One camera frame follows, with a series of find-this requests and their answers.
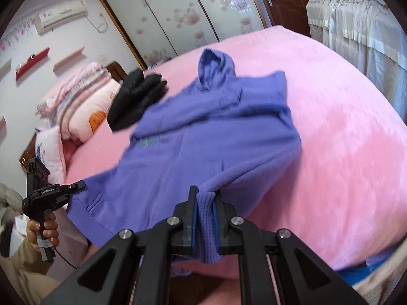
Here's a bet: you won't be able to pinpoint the purple hoodie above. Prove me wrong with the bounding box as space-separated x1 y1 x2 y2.
67 49 301 264

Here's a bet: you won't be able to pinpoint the person's left hand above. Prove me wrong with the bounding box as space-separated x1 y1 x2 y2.
26 212 59 253

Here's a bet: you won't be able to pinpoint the small pink cartoon pillow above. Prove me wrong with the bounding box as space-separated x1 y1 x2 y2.
35 125 66 184

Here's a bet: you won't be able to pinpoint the pink pillow with orange print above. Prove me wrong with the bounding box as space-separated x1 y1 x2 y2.
68 79 121 143

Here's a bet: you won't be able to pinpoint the folded pink striped blankets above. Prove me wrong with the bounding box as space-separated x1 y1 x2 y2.
36 62 112 140

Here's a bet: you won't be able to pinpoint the pink bed sheet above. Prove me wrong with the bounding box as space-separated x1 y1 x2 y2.
65 26 406 271

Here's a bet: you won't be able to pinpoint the black puffer jacket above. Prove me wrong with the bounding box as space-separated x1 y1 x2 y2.
107 69 168 132

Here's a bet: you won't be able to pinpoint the brown wooden headboard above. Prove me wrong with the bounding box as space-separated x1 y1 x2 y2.
106 61 128 83

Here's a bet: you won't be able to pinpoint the floral sliding wardrobe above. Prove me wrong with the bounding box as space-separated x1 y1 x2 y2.
100 0 268 69

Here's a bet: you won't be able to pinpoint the cream lace-covered furniture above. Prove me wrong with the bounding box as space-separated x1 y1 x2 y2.
306 0 406 118

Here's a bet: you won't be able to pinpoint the brown wooden door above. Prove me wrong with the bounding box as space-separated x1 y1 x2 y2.
254 0 311 37

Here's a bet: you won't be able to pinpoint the white wall shelf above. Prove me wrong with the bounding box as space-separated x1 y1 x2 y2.
0 58 12 79

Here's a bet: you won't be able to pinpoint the red wall shelf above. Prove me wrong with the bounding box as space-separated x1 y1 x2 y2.
15 47 50 81

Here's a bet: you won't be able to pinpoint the beige wall shelf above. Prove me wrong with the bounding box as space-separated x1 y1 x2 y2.
52 46 85 73

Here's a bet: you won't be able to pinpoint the white wall air conditioner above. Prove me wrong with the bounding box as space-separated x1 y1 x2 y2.
35 0 87 36

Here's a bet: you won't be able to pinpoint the white air conditioner cable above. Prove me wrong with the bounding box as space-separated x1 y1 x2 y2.
85 12 110 35

